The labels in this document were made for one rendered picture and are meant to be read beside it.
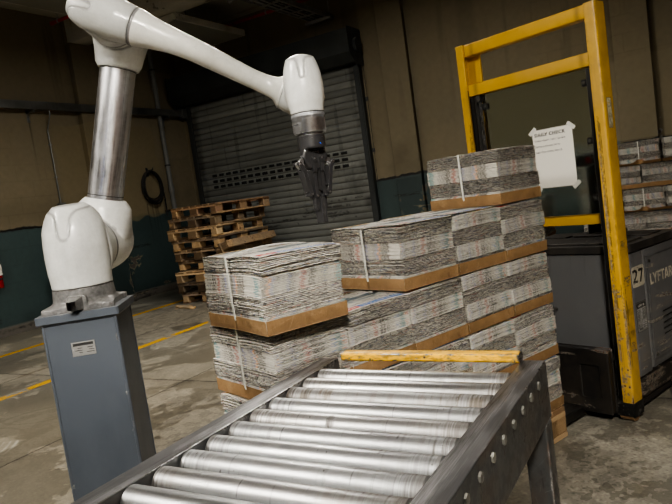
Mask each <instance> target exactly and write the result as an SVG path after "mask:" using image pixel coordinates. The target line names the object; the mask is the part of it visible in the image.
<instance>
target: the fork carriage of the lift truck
mask: <svg viewBox="0 0 672 504"><path fill-rule="evenodd" d="M558 348H559V353H558V354H556V355H557V356H560V364H561V365H560V369H559V371H560V372H559V373H560V374H559V375H560V378H561V379H560V380H562V381H561V382H562V386H561V387H562V391H563V393H562V394H563V395H564V403H565V402H566V403H572V404H577V405H582V406H583V407H584V410H586V411H591V412H596V413H602V414H607V415H612V416H614V414H615V413H618V402H617V392H616V382H615V373H614V363H613V353H612V348H604V347H594V346H585V345H575V344H566V343H558Z"/></svg>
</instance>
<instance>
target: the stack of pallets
mask: <svg viewBox="0 0 672 504"><path fill-rule="evenodd" d="M257 200H258V202H259V205H258V206H252V204H251V201H257ZM232 204H236V209H232ZM269 205H270V203H269V196H262V197H254V198H246V199H239V200H231V201H223V202H215V203H208V204H202V205H195V206H189V207H182V208H175V209H170V210H171V213H172V220H168V223H169V228H170V229H169V231H167V235H168V241H169V242H171V243H172V245H173V249H174V250H173V252H174V255H175V259H176V261H175V262H178V265H179V268H180V272H178V273H175V276H176V279H177V285H178V289H179V294H182V297H183V301H184V302H183V304H186V303H191V302H194V301H197V300H200V299H203V301H202V302H207V301H206V300H207V299H206V298H207V297H206V295H205V294H206V293H205V292H206V286H205V284H206V283H205V279H207V278H205V277H204V274H205V272H204V268H203V267H204V266H203V263H204V262H203V259H202V258H203V257H207V256H212V255H216V254H220V253H221V251H220V249H219V247H218V244H219V243H222V242H224V241H225V240H229V239H231V238H230V236H232V235H237V238H238V237H242V236H247V235H250V231H258V233H261V232H265V231H268V226H263V222H262V217H263V216H265V213H264V209H265V208H264V207H263V206H269ZM209 207H210V210H211V212H210V213H209ZM249 208H250V209H249ZM185 210H189V212H190V215H189V216H184V212H183V211H185ZM250 211H254V216H253V217H247V216H246V212H250ZM231 214H233V219H231V220H227V219H226V215H231ZM205 218H210V222H209V223H205V220H204V219H205ZM183 221H187V222H188V226H185V227H181V222H183ZM250 221H252V227H248V228H244V225H243V222H250ZM228 225H230V226H231V229H230V230H224V226H228ZM208 229H210V232H208V233H203V232H202V230H208ZM171 230H172V231H171ZM185 232H187V233H188V237H183V238H181V237H180V233H185ZM209 240H214V242H210V243H208V241H209ZM184 243H192V246H191V247H187V248H185V247H184ZM211 251H214V252H211ZM188 253H194V256H193V257H189V258H188V257H187V254H188ZM194 263H198V266H195V267H191V266H190V264H194ZM188 275H195V277H193V278H188ZM194 285H197V286H198V287H194V288H191V289H190V286H194ZM198 295H202V296H200V297H197V298H195V297H194V296H198Z"/></svg>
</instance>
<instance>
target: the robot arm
mask: <svg viewBox="0 0 672 504"><path fill-rule="evenodd" d="M66 13H67V14H68V17H69V18H70V19H71V20H72V21H73V22H74V23H75V24H76V25H77V26H78V27H80V28H82V29H84V30H85V31H86V32H87V33H88V34H90V35H91V36H92V38H93V44H94V53H95V61H96V63H97V66H98V67H99V77H98V88H97V98H96V109H95V119H94V130H93V140H92V151H91V161H90V172H89V183H88V193H87V197H84V198H83V199H82V200H80V201H79V202H78V203H71V204H65V205H59V206H55V207H52V208H51V209H50V210H49V212H48V213H47V214H46V216H45V219H44V222H43V226H42V233H41V237H42V247H43V254H44V260H45V265H46V270H47V274H48V278H49V281H50V285H51V289H52V297H53V304H52V305H51V306H50V307H48V308H46V309H44V310H42V311H41V316H42V317H47V316H52V315H58V314H64V313H70V312H77V311H83V310H89V309H96V308H104V307H110V306H114V305H116V304H115V303H117V302H118V301H120V300H121V299H123V298H125V297H127V292H126V291H116V289H115V286H114V282H113V276H112V269H113V268H115V267H117V266H118V265H120V264H121V263H123V262H124V261H125V260H126V259H127V258H128V256H129V255H130V253H131V251H132V249H133V245H134V235H133V229H132V209H131V207H130V206H129V204H128V203H127V202H126V201H123V198H124V188H125V178H126V168H127V158H128V148H129V138H130V128H131V117H132V107H133V97H134V87H135V77H136V74H138V73H139V72H140V71H141V69H142V67H143V63H144V60H145V56H146V53H147V51H148V49H151V50H156V51H161V52H165V53H169V54H172V55H175V56H178V57H181V58H184V59H186V60H189V61H191V62H193V63H196V64H198V65H200V66H202V67H204V68H207V69H209V70H211V71H213V72H216V73H218V74H220V75H222V76H224V77H227V78H229V79H231V80H233V81H236V82H238V83H240V84H242V85H244V86H247V87H249V88H251V89H253V90H255V91H257V92H260V93H262V94H264V95H266V96H268V97H269V98H271V99H272V100H273V102H274V103H275V106H276V108H278V109H280V110H282V111H284V112H286V113H288V114H289V115H291V120H292V126H293V133H294V135H295V136H299V137H298V138H297V142H298V149H299V151H300V160H299V161H298V162H296V163H294V164H293V166H294V167H295V169H296V170H297V172H298V175H299V177H300V180H301V183H302V186H303V189H304V192H305V195H306V197H310V199H313V205H314V210H316V215H317V222H318V223H324V222H328V215H327V208H328V205H327V197H328V196H329V194H331V193H332V177H333V165H334V162H335V159H330V158H329V157H327V153H326V151H325V147H326V142H325V135H324V134H322V133H323V132H325V131H326V124H325V116H324V115H325V114H324V100H325V95H324V86H323V81H322V77H321V72H320V69H319V66H318V64H317V62H316V60H315V58H314V57H313V56H311V55H307V54H297V55H294V56H291V57H289V58H288V59H286V60H285V64H284V70H283V76H282V77H275V76H271V75H268V74H265V73H262V72H260V71H258V70H256V69H253V68H251V67H249V66H248V65H246V64H244V63H242V62H240V61H238V60H236V59H235V58H233V57H231V56H229V55H227V54H225V53H223V52H221V51H220V50H218V49H216V48H214V47H212V46H210V45H208V44H206V43H204V42H202V41H201V40H199V39H196V38H194V37H192V36H190V35H188V34H186V33H184V32H182V31H180V30H178V29H176V28H174V27H172V26H171V25H169V24H167V23H165V22H163V21H162V20H160V19H158V18H157V17H155V16H153V15H152V14H150V13H148V12H147V11H145V10H144V9H142V8H140V7H137V6H135V5H133V4H132V3H130V2H128V1H126V0H67V2H66ZM324 164H325V166H324ZM304 166H305V167H306V168H305V167H304Z"/></svg>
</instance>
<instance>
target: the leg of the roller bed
mask: <svg viewBox="0 0 672 504"><path fill-rule="evenodd" d="M527 468H528V477H529V485H530V494H531V502H532V504H561V501H560V492H559V484H558V475H557V466H556V457H555V448H554V439H553V430H552V421H551V418H550V419H549V421H548V423H547V425H546V427H545V429H544V431H543V433H542V434H541V436H540V438H539V440H538V442H537V444H536V446H535V448H534V450H533V452H532V454H531V456H530V457H529V459H528V461H527Z"/></svg>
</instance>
